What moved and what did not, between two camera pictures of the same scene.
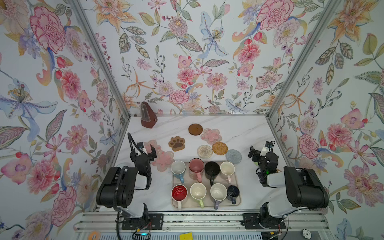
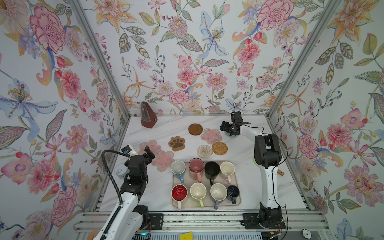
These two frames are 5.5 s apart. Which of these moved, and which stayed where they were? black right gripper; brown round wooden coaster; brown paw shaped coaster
Moved: black right gripper
Stayed: brown paw shaped coaster; brown round wooden coaster
